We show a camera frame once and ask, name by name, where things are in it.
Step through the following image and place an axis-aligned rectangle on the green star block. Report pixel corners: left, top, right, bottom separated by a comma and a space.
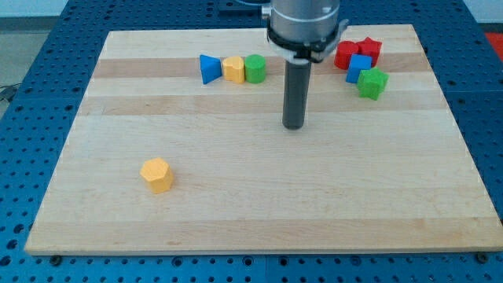
357, 67, 389, 101

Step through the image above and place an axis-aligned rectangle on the wooden board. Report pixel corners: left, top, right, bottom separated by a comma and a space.
25, 24, 502, 255

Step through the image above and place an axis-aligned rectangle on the blue cube block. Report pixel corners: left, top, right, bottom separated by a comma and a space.
346, 54, 372, 83

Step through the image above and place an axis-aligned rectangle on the red star block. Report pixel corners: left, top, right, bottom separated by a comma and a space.
356, 37, 382, 67

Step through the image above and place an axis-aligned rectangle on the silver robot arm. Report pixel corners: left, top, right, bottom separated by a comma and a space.
262, 0, 349, 65

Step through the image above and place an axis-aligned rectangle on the red cylinder block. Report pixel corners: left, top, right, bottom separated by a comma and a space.
334, 41, 359, 70

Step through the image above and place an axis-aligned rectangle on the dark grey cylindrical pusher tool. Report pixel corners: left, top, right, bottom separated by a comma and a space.
282, 62, 311, 130

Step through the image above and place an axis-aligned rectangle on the blue triangle block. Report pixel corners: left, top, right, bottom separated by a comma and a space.
199, 54, 222, 84

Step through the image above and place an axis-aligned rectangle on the yellow heart block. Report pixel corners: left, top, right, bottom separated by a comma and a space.
222, 56, 245, 83

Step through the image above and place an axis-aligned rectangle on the green cylinder block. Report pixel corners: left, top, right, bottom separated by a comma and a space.
244, 54, 266, 83

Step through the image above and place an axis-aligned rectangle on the yellow hexagon block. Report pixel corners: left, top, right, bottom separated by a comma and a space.
140, 157, 174, 194

